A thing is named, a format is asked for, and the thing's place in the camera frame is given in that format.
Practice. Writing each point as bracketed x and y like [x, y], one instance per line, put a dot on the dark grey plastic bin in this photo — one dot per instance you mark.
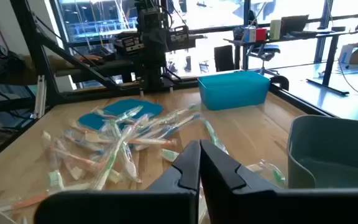
[303, 149]

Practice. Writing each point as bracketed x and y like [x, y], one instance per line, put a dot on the teal plastic bin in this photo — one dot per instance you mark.
[235, 93]

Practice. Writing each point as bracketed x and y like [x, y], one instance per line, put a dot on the green toothbrush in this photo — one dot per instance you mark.
[213, 135]
[278, 177]
[110, 161]
[172, 116]
[55, 180]
[132, 112]
[130, 168]
[169, 155]

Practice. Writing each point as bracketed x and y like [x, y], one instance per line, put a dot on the black office chair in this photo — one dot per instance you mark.
[264, 49]

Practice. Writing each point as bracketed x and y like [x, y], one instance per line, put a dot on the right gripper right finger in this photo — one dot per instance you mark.
[222, 180]

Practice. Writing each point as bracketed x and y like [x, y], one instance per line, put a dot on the red box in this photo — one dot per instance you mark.
[261, 35]

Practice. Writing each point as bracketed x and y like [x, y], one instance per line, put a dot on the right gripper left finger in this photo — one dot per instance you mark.
[179, 180]

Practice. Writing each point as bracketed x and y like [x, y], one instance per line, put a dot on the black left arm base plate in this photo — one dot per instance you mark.
[179, 85]

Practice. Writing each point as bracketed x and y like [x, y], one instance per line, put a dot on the green white box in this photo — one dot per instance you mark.
[275, 29]

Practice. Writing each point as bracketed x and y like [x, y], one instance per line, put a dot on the blue white box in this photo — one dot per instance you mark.
[250, 35]

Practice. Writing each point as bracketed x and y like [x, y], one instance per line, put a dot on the black window frame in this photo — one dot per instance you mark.
[246, 9]

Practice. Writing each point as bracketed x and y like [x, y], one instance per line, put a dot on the black chair back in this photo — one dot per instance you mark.
[224, 59]

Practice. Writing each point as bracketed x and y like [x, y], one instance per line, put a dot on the person's hand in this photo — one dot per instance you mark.
[90, 58]

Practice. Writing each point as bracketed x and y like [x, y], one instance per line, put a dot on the brown cardboard box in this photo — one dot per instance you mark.
[357, 56]

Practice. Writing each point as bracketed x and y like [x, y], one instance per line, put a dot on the silver aluminium bracket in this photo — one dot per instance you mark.
[40, 96]

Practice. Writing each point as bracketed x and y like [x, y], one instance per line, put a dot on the black table clamp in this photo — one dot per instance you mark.
[280, 79]

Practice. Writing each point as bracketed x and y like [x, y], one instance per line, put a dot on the person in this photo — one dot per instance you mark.
[42, 67]

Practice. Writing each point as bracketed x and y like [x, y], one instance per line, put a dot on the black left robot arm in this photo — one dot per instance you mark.
[152, 62]

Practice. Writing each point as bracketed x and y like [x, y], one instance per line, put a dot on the black laptop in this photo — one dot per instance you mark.
[294, 24]

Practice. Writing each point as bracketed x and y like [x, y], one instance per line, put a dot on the teal plastic lid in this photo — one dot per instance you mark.
[135, 107]

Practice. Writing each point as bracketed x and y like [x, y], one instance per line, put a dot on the black standing desk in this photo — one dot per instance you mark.
[331, 62]

